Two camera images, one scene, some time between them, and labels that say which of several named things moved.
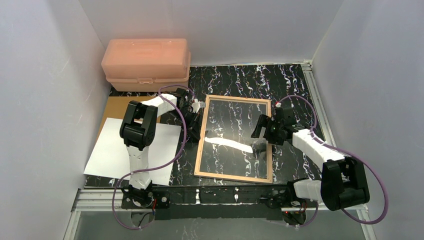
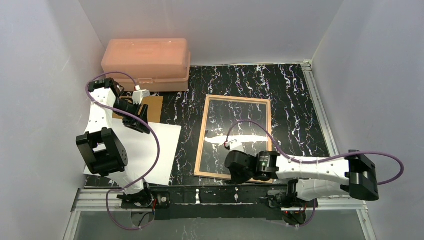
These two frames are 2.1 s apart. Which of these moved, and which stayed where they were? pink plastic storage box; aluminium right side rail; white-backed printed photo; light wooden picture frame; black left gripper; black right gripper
Moved: black left gripper; black right gripper
Stayed: pink plastic storage box; light wooden picture frame; white-backed printed photo; aluminium right side rail
